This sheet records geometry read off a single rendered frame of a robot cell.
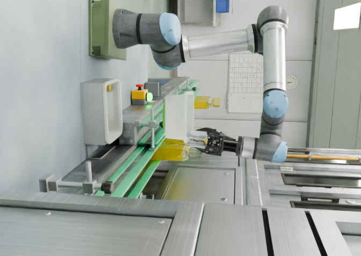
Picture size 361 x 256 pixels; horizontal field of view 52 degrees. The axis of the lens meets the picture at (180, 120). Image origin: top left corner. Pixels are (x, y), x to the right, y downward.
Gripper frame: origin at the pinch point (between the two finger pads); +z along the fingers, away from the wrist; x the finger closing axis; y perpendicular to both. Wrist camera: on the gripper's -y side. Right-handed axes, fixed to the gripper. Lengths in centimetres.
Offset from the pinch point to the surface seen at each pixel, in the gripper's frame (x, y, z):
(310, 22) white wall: -145, -599, -137
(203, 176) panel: 22.4, -31.9, -7.0
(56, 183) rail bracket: 6, 52, 22
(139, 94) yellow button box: -9, -51, 32
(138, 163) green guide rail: 11.7, 3.4, 15.3
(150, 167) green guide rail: 17.2, -14.0, 14.2
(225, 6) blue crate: -145, -535, 22
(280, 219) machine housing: -3, 77, -24
